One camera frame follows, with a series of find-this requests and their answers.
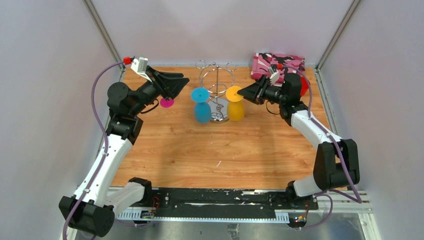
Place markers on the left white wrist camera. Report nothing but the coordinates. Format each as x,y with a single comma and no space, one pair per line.
139,66

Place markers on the chrome wine glass rack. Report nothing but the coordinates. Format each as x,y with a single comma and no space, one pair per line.
217,91

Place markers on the magenta wine glass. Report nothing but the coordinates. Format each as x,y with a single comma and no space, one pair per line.
166,103

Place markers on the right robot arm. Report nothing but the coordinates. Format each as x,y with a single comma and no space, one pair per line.
336,162

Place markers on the aluminium frame rail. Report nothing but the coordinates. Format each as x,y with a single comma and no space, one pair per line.
329,203

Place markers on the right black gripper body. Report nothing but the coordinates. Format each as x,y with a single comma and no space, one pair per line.
270,93

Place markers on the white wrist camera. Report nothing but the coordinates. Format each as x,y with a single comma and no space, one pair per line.
139,66
275,73

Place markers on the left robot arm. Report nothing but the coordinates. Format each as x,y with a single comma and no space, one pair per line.
106,159

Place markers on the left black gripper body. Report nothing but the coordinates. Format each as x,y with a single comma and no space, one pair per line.
150,72

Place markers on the red wine glass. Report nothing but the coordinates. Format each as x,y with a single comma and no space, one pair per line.
304,86

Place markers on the blue wine glass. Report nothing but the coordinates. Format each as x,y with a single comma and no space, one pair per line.
202,110

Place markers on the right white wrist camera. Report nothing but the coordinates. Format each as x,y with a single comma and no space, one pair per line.
275,73

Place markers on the yellow wine glass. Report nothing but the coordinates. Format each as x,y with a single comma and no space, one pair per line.
235,109

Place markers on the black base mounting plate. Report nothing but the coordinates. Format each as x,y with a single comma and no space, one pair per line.
214,204

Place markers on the pink camouflage cloth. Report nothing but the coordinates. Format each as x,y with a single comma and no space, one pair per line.
262,62

